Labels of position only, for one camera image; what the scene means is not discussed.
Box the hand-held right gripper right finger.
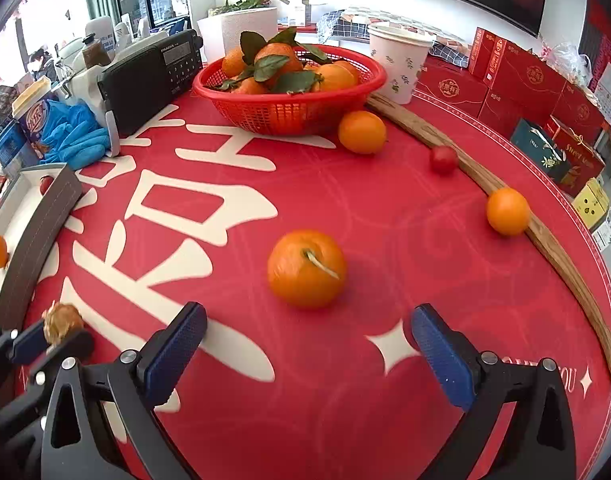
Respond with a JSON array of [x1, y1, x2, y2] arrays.
[[412, 303, 577, 480]]

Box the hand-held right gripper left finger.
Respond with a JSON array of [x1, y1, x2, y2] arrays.
[[42, 302, 209, 480]]

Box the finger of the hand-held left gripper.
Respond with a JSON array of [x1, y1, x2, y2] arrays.
[[0, 329, 95, 413], [0, 319, 49, 401]]

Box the grey shallow box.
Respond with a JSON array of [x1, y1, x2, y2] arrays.
[[0, 162, 83, 333]]

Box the orange mandarin with stem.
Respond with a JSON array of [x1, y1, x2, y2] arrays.
[[267, 229, 348, 310]]

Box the long wooden stick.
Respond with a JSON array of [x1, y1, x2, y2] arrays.
[[367, 92, 611, 394]]

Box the smooth orange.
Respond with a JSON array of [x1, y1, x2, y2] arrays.
[[486, 187, 531, 237], [338, 110, 387, 155]]

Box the red printed table mat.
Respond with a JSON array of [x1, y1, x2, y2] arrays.
[[14, 54, 611, 480]]

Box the blue carton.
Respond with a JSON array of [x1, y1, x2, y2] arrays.
[[0, 124, 27, 169]]

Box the yellow cardboard box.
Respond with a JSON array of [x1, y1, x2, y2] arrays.
[[571, 177, 611, 234]]

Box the blue rubber gloves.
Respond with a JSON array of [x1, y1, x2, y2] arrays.
[[40, 99, 112, 171]]

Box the blue snack cup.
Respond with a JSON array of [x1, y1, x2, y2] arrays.
[[12, 91, 55, 162]]

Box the dark green gift bag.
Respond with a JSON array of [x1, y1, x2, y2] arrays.
[[510, 119, 569, 182]]

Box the red gift bag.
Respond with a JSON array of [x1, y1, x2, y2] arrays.
[[543, 116, 607, 199]]

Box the white kettle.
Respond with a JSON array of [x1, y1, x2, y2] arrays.
[[50, 35, 112, 112]]

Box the red plastic basket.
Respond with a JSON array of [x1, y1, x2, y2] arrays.
[[192, 44, 387, 137]]

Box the flat red gift box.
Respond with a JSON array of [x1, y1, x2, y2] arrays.
[[415, 57, 489, 119]]

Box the black radio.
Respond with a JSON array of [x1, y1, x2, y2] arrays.
[[96, 29, 205, 157]]

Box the white floral paper cup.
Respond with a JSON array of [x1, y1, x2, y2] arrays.
[[367, 24, 434, 106]]

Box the brown bottle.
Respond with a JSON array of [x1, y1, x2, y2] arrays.
[[80, 33, 112, 69]]

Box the large red gift box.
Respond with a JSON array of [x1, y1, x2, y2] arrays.
[[468, 27, 569, 109]]

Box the pile of leafy mandarins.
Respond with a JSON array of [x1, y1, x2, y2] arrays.
[[220, 26, 360, 96]]

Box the clear plastic bag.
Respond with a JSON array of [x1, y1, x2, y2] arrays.
[[538, 40, 594, 89]]

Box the white plant pot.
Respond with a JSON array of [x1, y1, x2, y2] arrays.
[[197, 7, 278, 65]]

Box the checkered cloth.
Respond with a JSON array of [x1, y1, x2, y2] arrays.
[[317, 8, 472, 69]]

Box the green potted plant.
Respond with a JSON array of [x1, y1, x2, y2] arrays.
[[210, 0, 277, 15]]

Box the wall calendar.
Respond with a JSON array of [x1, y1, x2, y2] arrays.
[[592, 59, 611, 127]]

